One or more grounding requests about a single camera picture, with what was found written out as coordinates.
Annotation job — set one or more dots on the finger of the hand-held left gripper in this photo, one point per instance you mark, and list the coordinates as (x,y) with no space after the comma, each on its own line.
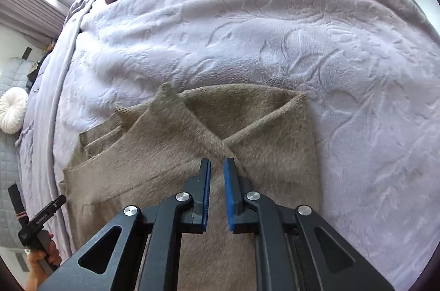
(17,203)
(48,208)

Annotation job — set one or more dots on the person's left hand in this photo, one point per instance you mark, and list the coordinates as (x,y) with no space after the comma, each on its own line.
(51,251)

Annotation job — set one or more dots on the white round pleated cushion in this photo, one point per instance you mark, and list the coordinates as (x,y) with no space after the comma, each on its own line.
(13,110)

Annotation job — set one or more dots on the grey quilted bedspread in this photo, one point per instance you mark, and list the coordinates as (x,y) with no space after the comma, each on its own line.
(10,174)

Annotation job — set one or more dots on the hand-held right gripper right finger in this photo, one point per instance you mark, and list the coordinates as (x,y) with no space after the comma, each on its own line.
(229,194)

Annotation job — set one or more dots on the olive brown knit sweater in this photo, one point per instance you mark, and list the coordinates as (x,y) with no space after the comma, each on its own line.
(172,153)

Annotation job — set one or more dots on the lavender embossed blanket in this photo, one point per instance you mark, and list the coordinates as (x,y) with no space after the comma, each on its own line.
(309,53)

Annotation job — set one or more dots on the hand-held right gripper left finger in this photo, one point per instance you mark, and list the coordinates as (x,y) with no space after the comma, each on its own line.
(206,194)

